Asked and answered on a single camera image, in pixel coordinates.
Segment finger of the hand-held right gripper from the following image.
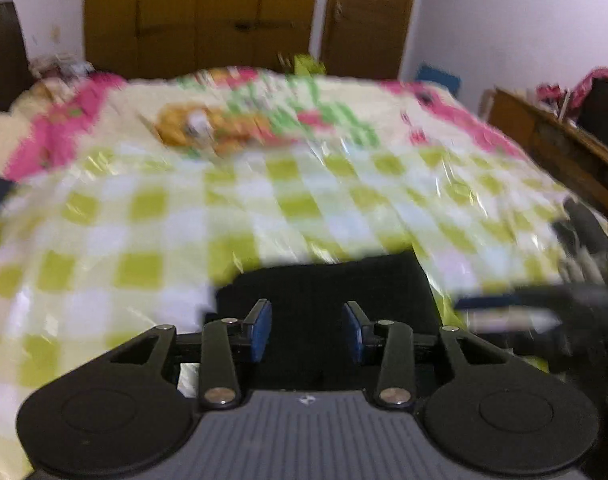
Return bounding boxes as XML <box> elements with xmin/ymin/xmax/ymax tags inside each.
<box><xmin>554</xmin><ymin>200</ymin><xmax>608</xmax><ymax>276</ymax></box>
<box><xmin>455</xmin><ymin>284</ymin><xmax>582</xmax><ymax>312</ymax></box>

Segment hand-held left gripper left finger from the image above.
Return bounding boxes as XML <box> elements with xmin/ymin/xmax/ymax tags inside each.
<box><xmin>109</xmin><ymin>299</ymin><xmax>273</xmax><ymax>407</ymax></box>

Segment green bag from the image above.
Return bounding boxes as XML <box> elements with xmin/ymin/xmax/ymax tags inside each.
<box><xmin>291</xmin><ymin>54</ymin><xmax>327</xmax><ymax>77</ymax></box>

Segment green white checked plastic sheet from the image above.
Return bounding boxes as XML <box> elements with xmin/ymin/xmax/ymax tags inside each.
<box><xmin>0</xmin><ymin>135</ymin><xmax>608</xmax><ymax>480</ymax></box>

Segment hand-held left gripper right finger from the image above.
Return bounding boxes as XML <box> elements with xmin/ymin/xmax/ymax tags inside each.
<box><xmin>343</xmin><ymin>301</ymin><xmax>515</xmax><ymax>407</ymax></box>

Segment wooden desk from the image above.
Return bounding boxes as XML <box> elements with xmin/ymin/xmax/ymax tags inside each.
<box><xmin>484</xmin><ymin>87</ymin><xmax>608</xmax><ymax>231</ymax></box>

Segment striped clothes pile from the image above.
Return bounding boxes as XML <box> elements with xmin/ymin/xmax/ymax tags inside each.
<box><xmin>29</xmin><ymin>55</ymin><xmax>95</xmax><ymax>81</ymax></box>

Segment brown wooden wardrobe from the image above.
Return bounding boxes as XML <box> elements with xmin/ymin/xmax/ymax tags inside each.
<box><xmin>84</xmin><ymin>0</ymin><xmax>322</xmax><ymax>81</ymax></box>

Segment cartoon printed quilt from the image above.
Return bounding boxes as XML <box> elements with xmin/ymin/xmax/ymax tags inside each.
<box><xmin>0</xmin><ymin>65</ymin><xmax>535</xmax><ymax>186</ymax></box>

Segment black pants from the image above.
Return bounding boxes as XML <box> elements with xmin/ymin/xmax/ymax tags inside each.
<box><xmin>216</xmin><ymin>252</ymin><xmax>445</xmax><ymax>396</ymax></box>

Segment dark brown headboard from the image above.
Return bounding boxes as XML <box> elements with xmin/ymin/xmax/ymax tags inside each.
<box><xmin>0</xmin><ymin>0</ymin><xmax>32</xmax><ymax>113</ymax></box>

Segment brown wooden door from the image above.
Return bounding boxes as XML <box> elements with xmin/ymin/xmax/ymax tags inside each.
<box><xmin>319</xmin><ymin>0</ymin><xmax>420</xmax><ymax>81</ymax></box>

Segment pink clutter pile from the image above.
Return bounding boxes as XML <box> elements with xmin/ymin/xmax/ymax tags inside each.
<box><xmin>536</xmin><ymin>67</ymin><xmax>608</xmax><ymax>121</ymax></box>

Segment blue foam mat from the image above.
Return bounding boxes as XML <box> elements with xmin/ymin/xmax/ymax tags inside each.
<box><xmin>415</xmin><ymin>64</ymin><xmax>460</xmax><ymax>93</ymax></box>

